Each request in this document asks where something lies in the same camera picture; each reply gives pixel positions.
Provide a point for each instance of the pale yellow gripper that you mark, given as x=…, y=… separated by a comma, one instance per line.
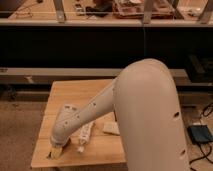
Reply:
x=56, y=152

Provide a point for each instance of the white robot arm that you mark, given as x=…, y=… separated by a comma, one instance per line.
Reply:
x=146, y=103

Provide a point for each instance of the white sponge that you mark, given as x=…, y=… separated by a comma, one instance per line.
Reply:
x=111, y=128

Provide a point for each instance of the white tube with label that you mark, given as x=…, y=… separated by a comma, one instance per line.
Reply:
x=84, y=136

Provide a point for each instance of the wooden table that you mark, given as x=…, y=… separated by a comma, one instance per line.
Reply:
x=103, y=150

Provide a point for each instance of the long shelf bench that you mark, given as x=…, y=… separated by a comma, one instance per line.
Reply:
x=48, y=75

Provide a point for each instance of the black power adapter box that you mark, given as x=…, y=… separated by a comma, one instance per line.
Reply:
x=199, y=134

